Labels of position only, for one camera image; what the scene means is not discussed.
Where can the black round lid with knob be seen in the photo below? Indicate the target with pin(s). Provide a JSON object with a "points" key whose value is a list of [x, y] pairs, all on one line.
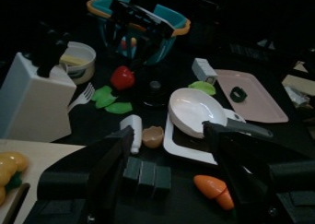
{"points": [[155, 94]]}

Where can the white knife block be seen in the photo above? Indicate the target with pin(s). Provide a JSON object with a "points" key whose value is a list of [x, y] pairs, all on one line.
{"points": [[36, 104]]}

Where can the green toy leaf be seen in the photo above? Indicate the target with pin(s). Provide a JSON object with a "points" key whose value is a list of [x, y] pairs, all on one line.
{"points": [[102, 96], [119, 108], [203, 87]]}

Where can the white toy bottle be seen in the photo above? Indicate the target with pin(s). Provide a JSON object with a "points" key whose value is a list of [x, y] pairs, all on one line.
{"points": [[132, 129]]}

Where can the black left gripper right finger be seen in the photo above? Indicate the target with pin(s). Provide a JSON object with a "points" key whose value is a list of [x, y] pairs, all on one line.
{"points": [[246, 160]]}

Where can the beige cutting board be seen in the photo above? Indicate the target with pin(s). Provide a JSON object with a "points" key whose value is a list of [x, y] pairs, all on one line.
{"points": [[40, 154]]}

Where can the brown eggshell half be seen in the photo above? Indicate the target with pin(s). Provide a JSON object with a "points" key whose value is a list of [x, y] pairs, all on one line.
{"points": [[152, 137]]}

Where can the white cup with yellow filling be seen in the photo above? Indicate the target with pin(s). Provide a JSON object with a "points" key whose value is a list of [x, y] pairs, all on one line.
{"points": [[82, 64]]}

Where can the pink tray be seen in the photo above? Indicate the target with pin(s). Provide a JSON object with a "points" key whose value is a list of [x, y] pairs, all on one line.
{"points": [[258, 104]]}

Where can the dark green block toy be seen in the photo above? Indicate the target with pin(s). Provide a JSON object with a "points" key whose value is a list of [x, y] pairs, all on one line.
{"points": [[147, 177]]}

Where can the teal basket orange rim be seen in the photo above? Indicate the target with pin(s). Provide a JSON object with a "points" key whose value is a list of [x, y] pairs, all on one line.
{"points": [[174, 20]]}

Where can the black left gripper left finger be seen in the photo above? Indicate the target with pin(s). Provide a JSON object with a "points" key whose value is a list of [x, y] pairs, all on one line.
{"points": [[102, 166]]}

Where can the orange toy carrot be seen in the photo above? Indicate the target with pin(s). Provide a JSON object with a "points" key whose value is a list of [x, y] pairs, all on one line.
{"points": [[213, 187]]}

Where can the white small box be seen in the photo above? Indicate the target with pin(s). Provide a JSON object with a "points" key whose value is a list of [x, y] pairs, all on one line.
{"points": [[203, 68]]}

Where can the red toy pepper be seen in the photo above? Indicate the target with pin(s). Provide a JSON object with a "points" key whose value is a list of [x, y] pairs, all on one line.
{"points": [[122, 77]]}

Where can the green toy piece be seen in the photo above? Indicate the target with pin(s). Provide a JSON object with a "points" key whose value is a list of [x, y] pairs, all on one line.
{"points": [[15, 182]]}

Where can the yellow toy squash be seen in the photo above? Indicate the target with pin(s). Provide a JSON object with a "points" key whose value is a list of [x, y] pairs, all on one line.
{"points": [[10, 166]]}

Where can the small dark green toy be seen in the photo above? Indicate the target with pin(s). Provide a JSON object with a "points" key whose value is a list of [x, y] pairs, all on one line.
{"points": [[238, 94]]}

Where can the white plastic fork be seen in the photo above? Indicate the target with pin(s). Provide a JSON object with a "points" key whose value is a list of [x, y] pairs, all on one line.
{"points": [[84, 95]]}

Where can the white toy stove plate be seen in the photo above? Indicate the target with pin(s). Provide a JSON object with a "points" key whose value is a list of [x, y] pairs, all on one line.
{"points": [[181, 147]]}

